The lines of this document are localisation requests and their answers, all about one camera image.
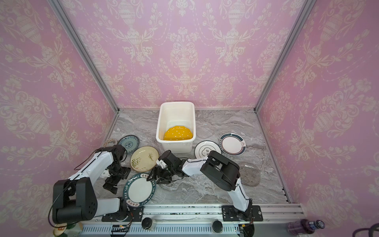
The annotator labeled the cream plate bamboo pattern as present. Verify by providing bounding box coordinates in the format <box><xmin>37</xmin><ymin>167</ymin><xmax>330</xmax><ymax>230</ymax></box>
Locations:
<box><xmin>130</xmin><ymin>146</ymin><xmax>159</xmax><ymax>172</ymax></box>

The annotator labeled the black knob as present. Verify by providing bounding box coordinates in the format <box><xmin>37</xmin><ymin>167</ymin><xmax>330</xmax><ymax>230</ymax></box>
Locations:
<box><xmin>211</xmin><ymin>220</ymin><xmax>223</xmax><ymax>234</ymax></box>
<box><xmin>141</xmin><ymin>217</ymin><xmax>154</xmax><ymax>230</ymax></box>

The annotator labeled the white plate black pattern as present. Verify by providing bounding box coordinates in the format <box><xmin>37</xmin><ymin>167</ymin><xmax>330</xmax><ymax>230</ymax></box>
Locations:
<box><xmin>194</xmin><ymin>140</ymin><xmax>222</xmax><ymax>159</ymax></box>

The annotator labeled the left black knob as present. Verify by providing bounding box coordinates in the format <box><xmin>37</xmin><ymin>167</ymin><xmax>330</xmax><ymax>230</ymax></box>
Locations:
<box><xmin>141</xmin><ymin>217</ymin><xmax>154</xmax><ymax>230</ymax></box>

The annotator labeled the green can bottle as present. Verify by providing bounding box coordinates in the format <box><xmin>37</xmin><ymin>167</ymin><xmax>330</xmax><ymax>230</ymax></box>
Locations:
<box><xmin>52</xmin><ymin>222</ymin><xmax>83</xmax><ymax>237</ymax></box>

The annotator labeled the yellow polka dot plate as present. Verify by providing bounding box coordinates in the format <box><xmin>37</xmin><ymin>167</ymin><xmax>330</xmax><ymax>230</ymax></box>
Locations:
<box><xmin>164</xmin><ymin>125</ymin><xmax>193</xmax><ymax>141</ymax></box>

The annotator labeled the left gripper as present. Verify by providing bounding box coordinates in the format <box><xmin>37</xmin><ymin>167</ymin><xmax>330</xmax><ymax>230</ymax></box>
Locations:
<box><xmin>105</xmin><ymin>162</ymin><xmax>132</xmax><ymax>194</ymax></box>

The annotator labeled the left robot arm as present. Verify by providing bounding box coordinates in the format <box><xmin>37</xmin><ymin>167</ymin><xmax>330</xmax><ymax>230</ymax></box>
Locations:
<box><xmin>48</xmin><ymin>145</ymin><xmax>131</xmax><ymax>225</ymax></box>

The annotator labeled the clear glass plate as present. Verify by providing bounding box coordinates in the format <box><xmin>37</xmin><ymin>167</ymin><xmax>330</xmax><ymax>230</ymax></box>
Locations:
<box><xmin>239</xmin><ymin>162</ymin><xmax>261</xmax><ymax>187</ymax></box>

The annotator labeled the teal patterned small plate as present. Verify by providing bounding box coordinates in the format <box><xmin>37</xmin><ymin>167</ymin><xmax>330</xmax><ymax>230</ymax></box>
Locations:
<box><xmin>117</xmin><ymin>135</ymin><xmax>140</xmax><ymax>154</ymax></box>

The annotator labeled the purple water bottle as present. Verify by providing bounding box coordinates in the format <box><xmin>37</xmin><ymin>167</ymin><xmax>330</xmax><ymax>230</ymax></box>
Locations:
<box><xmin>287</xmin><ymin>219</ymin><xmax>326</xmax><ymax>236</ymax></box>

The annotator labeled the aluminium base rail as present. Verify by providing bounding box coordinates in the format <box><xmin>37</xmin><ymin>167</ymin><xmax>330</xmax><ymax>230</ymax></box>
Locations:
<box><xmin>59</xmin><ymin>202</ymin><xmax>306</xmax><ymax>236</ymax></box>

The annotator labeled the green rim white plate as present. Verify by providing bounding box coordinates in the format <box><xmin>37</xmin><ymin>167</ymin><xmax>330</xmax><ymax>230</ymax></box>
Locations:
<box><xmin>122</xmin><ymin>173</ymin><xmax>156</xmax><ymax>208</ymax></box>

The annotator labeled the small green rim plate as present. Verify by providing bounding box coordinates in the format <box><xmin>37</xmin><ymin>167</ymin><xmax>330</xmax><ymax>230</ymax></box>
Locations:
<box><xmin>219</xmin><ymin>133</ymin><xmax>246</xmax><ymax>156</ymax></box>

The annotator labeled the right black knob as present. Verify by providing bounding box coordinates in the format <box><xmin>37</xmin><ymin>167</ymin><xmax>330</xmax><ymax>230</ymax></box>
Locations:
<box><xmin>211</xmin><ymin>220</ymin><xmax>223</xmax><ymax>234</ymax></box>

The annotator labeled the white plastic bin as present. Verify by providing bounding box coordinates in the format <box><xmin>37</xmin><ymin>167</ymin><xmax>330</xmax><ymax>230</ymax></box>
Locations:
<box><xmin>156</xmin><ymin>101</ymin><xmax>196</xmax><ymax>154</ymax></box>

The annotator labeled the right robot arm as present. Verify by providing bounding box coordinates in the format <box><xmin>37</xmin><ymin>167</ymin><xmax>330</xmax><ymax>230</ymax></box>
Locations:
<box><xmin>147</xmin><ymin>150</ymin><xmax>253</xmax><ymax>222</ymax></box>

